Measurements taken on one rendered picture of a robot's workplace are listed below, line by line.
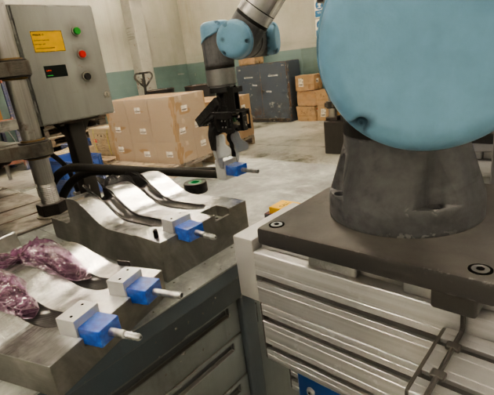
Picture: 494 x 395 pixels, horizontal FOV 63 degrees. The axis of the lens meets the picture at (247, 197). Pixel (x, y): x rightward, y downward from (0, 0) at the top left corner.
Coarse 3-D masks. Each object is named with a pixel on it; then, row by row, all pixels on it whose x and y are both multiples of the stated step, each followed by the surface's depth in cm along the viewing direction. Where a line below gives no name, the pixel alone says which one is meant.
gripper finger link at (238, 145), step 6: (234, 132) 109; (228, 138) 110; (234, 138) 111; (240, 138) 109; (234, 144) 111; (240, 144) 110; (246, 144) 109; (234, 150) 111; (240, 150) 112; (234, 156) 112
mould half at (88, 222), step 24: (120, 192) 104; (168, 192) 109; (72, 216) 102; (96, 216) 95; (192, 216) 90; (240, 216) 96; (72, 240) 107; (96, 240) 97; (120, 240) 89; (144, 240) 82; (168, 240) 80; (216, 240) 91; (144, 264) 85; (168, 264) 81; (192, 264) 86
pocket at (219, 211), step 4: (212, 208) 95; (216, 208) 96; (220, 208) 95; (224, 208) 94; (228, 208) 93; (200, 212) 92; (204, 212) 93; (208, 212) 94; (212, 212) 95; (216, 212) 96; (220, 212) 96; (224, 212) 95; (228, 212) 93; (216, 216) 96; (220, 216) 96; (224, 216) 92; (216, 220) 90
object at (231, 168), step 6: (216, 162) 110; (228, 162) 110; (234, 162) 111; (240, 162) 110; (216, 168) 111; (228, 168) 109; (234, 168) 107; (240, 168) 108; (246, 168) 107; (216, 174) 112; (222, 174) 110; (228, 174) 109; (234, 174) 108; (240, 174) 108
